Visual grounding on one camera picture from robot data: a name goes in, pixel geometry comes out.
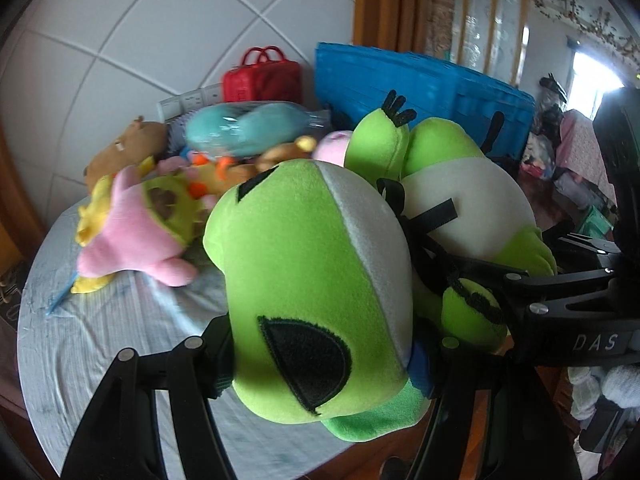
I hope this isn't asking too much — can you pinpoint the yellow red-cheeked plush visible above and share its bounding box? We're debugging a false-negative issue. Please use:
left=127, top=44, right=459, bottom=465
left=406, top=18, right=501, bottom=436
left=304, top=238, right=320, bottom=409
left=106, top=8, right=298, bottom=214
left=70, top=157, right=156, bottom=295

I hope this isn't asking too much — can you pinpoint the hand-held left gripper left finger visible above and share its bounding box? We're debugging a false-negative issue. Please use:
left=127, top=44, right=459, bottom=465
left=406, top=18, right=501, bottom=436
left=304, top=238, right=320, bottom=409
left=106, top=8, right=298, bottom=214
left=62, top=310, right=236, bottom=480

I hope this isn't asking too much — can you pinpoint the brown bear plush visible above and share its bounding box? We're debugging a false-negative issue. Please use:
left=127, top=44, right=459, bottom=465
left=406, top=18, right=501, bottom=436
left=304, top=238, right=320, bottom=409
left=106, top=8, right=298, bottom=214
left=255, top=135, right=318, bottom=173

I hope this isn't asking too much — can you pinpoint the blue plastic crate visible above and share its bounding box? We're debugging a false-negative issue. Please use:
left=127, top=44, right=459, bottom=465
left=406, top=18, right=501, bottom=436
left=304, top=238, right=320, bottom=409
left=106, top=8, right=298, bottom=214
left=314, top=41, right=536, bottom=161

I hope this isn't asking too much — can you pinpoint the brown plush with striped shirt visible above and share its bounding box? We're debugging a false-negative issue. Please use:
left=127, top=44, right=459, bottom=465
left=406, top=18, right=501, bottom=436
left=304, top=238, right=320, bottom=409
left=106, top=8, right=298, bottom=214
left=82, top=115, right=193, bottom=191

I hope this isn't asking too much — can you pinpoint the yellow orange giraffe plush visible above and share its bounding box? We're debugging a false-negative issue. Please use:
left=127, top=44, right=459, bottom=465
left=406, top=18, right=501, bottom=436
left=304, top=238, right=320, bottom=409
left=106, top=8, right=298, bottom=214
left=182, top=152, right=261, bottom=201

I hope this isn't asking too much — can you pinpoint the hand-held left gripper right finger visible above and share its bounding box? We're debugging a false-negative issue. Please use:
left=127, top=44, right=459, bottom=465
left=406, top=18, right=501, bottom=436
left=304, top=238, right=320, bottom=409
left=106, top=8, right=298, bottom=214
left=407, top=337, right=571, bottom=480

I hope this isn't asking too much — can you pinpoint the person's right hand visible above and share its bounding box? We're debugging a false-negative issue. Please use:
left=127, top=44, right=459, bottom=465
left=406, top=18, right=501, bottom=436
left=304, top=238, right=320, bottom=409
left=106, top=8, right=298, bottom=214
left=567, top=364, right=640, bottom=423

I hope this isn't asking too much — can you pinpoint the pink round plush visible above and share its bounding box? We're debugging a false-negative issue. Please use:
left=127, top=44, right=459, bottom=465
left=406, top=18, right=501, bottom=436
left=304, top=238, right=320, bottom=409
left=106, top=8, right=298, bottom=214
left=312, top=130, right=356, bottom=167

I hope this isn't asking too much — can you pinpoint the light blue spotted plush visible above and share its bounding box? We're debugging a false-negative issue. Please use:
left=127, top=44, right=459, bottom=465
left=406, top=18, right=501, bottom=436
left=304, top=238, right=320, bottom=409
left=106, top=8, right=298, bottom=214
left=47, top=272, right=81, bottom=317

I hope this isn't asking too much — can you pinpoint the rolled woven mat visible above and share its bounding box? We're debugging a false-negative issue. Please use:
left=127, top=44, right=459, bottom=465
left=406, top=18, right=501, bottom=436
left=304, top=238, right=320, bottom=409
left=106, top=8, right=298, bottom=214
left=427, top=0, right=456, bottom=58

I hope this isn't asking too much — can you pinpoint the wooden frame post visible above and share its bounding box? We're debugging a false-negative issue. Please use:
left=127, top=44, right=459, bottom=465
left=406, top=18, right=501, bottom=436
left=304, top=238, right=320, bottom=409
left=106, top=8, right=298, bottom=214
left=352, top=0, right=431, bottom=53

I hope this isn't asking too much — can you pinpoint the red mini suitcase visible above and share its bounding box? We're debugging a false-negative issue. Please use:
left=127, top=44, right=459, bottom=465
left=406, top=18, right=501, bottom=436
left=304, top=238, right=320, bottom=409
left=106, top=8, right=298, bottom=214
left=222, top=46, right=303, bottom=106

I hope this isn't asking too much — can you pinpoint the green frog plush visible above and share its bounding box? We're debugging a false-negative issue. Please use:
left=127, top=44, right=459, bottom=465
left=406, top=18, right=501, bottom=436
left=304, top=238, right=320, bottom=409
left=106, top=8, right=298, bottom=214
left=202, top=91, right=558, bottom=443

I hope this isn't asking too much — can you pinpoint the pink starfish plush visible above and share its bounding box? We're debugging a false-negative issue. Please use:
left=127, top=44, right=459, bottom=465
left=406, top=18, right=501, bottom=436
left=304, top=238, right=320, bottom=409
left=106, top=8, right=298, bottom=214
left=77, top=165, right=216, bottom=288

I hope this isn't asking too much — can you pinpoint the teal neck pillow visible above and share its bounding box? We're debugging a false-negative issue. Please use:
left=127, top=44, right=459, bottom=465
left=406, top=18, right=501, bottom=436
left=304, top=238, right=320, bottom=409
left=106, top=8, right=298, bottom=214
left=184, top=101, right=333, bottom=156

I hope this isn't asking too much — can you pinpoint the glass partition with wooden slats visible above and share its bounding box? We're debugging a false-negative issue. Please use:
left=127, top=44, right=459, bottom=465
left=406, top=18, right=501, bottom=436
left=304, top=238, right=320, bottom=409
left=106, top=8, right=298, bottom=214
left=450, top=0, right=532, bottom=92

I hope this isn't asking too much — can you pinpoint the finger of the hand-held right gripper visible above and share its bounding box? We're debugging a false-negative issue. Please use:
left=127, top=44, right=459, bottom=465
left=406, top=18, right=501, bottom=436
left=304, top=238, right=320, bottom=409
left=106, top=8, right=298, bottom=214
left=540, top=230, right=626, bottom=268
left=445, top=255, right=621, bottom=331

